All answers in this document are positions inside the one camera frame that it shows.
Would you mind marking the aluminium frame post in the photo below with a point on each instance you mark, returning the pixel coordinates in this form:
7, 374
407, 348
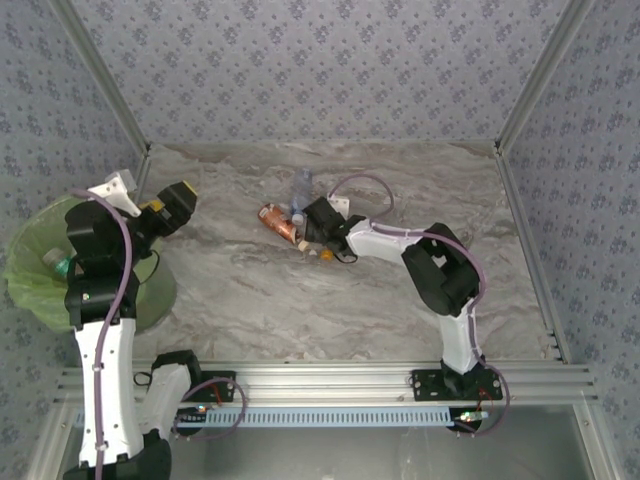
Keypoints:
542, 75
101, 75

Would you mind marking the orange bottle cap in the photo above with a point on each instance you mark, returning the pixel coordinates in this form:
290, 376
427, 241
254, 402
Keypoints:
326, 255

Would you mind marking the brown coffee drink bottle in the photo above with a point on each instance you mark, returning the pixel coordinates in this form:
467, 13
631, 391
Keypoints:
277, 222

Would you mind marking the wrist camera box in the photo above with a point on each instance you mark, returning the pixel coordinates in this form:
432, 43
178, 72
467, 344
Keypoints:
115, 192
341, 204

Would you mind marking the wide aluminium mounting rail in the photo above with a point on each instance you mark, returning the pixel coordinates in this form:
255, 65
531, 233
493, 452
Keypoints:
320, 382

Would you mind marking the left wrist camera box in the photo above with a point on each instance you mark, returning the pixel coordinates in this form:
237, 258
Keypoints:
115, 192

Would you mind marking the bin with green liner bag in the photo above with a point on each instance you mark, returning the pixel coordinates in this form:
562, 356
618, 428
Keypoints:
35, 295

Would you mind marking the aluminium side rail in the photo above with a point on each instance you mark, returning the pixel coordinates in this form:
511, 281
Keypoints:
517, 200
142, 172

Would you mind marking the grey metal lower panel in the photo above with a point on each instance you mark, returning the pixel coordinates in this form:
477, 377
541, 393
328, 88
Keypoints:
320, 455

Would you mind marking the clear bottle blue label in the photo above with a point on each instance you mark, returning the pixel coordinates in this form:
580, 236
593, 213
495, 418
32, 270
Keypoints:
301, 187

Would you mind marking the small black controller board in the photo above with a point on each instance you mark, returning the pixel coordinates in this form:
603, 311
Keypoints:
192, 415
467, 422

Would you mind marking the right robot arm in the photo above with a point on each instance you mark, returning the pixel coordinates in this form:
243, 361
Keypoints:
440, 270

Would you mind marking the clear bottle green white label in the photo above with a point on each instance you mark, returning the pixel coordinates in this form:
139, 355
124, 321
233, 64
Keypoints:
60, 262

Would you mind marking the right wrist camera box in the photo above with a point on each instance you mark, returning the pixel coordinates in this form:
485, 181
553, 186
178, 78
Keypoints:
341, 204

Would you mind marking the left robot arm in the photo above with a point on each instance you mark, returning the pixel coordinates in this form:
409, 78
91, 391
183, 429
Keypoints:
105, 390

